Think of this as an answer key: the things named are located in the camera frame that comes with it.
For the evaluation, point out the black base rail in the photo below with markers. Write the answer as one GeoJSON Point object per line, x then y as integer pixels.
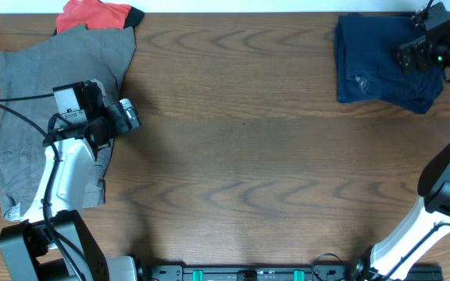
{"type": "Point", "coordinates": [329, 272]}

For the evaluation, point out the dark blue shorts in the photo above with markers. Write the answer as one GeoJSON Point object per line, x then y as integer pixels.
{"type": "Point", "coordinates": [367, 69]}

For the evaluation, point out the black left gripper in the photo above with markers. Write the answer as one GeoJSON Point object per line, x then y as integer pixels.
{"type": "Point", "coordinates": [121, 125]}

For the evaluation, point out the red and black garment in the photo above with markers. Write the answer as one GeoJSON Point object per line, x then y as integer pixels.
{"type": "Point", "coordinates": [97, 15]}

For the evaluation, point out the grey shorts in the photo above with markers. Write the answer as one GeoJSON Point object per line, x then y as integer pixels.
{"type": "Point", "coordinates": [27, 78]}

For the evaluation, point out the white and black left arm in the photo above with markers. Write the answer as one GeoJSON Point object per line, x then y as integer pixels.
{"type": "Point", "coordinates": [52, 241]}

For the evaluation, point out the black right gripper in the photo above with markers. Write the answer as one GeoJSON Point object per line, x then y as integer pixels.
{"type": "Point", "coordinates": [419, 48]}

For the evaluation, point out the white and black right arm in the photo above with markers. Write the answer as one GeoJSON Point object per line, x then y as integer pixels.
{"type": "Point", "coordinates": [396, 257]}

